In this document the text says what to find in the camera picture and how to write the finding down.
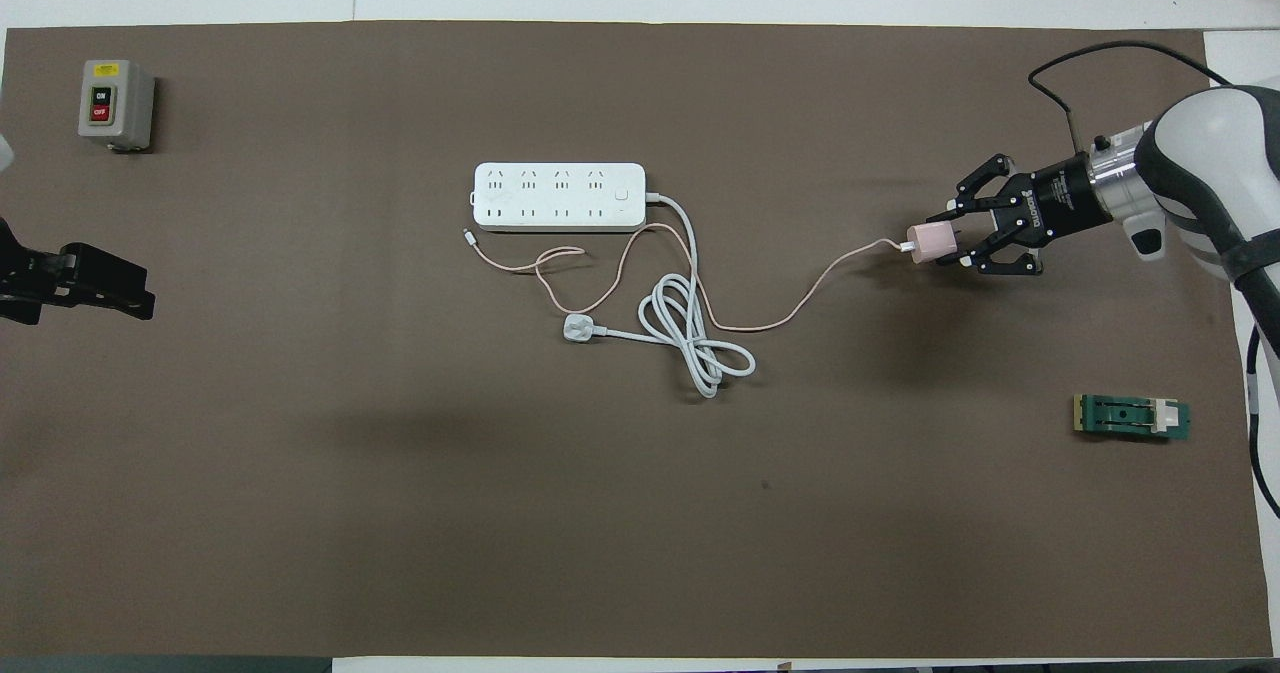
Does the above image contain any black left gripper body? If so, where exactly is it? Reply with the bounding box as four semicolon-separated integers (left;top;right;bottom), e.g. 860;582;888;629
0;215;66;326

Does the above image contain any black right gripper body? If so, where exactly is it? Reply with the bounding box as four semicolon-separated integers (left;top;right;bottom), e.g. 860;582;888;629
1000;151;1113;246

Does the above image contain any pink charger adapter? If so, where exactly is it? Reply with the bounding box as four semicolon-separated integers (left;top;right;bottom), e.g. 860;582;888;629
905;223;959;266

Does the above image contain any pink charging cable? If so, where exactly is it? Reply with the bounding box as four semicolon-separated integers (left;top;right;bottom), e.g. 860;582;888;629
463;230;916;334

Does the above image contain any white power strip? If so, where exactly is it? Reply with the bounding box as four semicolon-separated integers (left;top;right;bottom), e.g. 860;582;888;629
472;161;648;233

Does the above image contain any brown table mat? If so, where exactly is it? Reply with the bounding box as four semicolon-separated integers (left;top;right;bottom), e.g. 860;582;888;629
0;20;1274;660

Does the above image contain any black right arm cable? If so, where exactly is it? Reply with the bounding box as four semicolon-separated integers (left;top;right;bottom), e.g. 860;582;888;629
1028;41;1280;514

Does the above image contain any grey on-off switch box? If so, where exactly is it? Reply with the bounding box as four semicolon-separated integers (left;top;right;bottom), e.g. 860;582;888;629
78;59;157;154

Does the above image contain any green knife switch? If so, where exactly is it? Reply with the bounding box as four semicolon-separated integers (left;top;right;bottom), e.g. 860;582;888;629
1073;393;1193;444

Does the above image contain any white power cord with plug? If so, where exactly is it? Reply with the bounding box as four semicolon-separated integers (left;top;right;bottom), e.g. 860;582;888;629
562;191;757;400

